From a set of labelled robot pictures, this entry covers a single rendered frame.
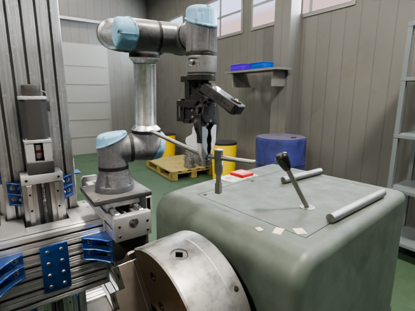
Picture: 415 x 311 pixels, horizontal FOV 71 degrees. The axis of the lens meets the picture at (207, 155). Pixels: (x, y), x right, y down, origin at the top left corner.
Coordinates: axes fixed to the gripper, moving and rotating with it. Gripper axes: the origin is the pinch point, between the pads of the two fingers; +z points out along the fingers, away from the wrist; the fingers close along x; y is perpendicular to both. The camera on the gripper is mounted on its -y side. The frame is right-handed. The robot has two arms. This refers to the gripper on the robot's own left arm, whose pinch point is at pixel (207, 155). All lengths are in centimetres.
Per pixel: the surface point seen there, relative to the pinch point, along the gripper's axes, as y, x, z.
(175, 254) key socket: -6.9, 21.4, 15.1
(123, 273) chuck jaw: 1.7, 27.1, 19.4
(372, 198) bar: -36.6, -22.3, 10.6
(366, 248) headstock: -37.3, -12.7, 20.1
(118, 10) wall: 616, -501, -221
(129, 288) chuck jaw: 0.0, 27.4, 21.9
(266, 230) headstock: -19.6, 6.8, 12.4
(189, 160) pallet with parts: 280, -364, 110
